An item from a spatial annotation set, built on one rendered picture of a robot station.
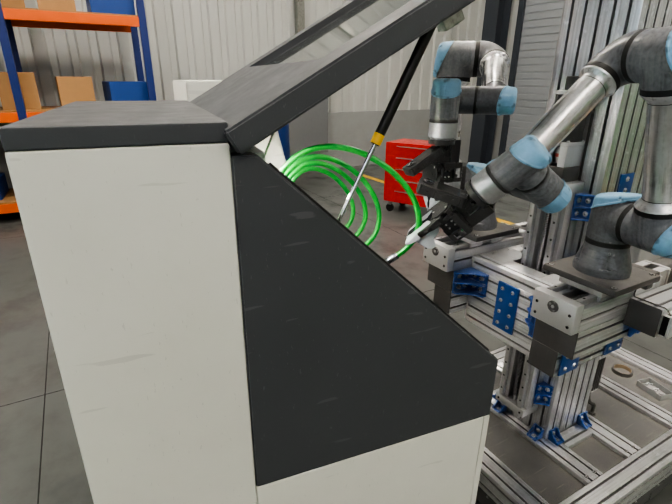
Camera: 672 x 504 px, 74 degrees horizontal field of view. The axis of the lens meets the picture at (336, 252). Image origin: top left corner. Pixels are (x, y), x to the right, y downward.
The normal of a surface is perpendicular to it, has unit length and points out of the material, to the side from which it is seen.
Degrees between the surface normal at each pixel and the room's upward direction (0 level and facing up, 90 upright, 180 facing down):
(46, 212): 90
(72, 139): 90
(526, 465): 0
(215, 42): 90
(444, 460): 90
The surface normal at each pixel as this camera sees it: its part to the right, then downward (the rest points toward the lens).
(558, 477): 0.00, -0.93
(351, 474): 0.37, 0.33
